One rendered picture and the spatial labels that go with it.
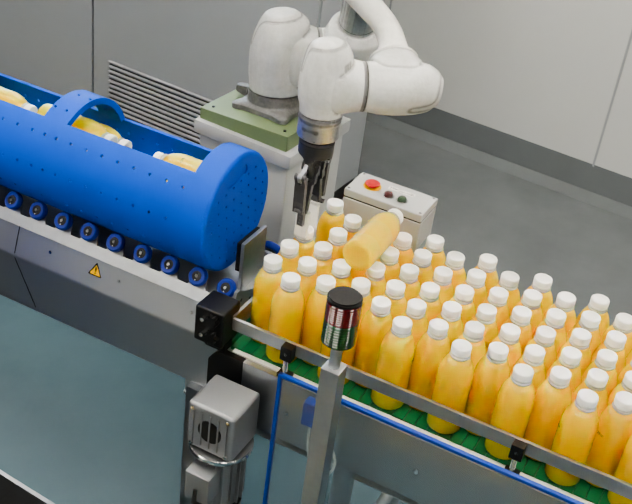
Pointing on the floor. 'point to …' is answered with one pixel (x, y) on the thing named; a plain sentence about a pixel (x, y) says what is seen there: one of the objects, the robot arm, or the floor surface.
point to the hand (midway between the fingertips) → (306, 219)
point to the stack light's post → (323, 434)
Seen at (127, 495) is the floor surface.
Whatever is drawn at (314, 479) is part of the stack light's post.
